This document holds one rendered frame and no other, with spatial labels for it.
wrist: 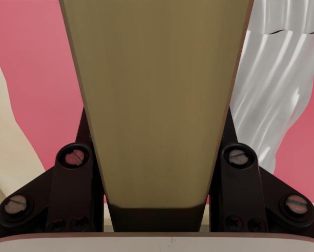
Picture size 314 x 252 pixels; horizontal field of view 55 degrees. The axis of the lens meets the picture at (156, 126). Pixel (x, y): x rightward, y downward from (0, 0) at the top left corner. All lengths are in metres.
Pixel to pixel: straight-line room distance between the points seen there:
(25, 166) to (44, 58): 0.12
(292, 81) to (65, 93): 0.15
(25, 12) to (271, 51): 0.14
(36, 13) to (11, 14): 0.01
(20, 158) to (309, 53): 0.23
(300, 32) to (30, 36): 0.15
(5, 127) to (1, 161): 0.05
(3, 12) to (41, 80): 0.05
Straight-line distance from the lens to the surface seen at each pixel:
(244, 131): 0.24
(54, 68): 0.21
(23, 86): 0.22
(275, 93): 0.21
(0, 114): 0.25
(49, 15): 0.19
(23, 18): 0.19
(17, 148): 0.28
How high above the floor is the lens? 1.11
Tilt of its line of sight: 43 degrees down
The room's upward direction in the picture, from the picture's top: 179 degrees clockwise
